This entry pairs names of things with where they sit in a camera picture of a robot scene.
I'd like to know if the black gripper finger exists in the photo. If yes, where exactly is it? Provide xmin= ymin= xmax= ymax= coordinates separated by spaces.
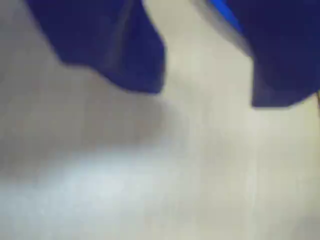
xmin=24 ymin=0 xmax=166 ymax=94
xmin=209 ymin=0 xmax=320 ymax=109

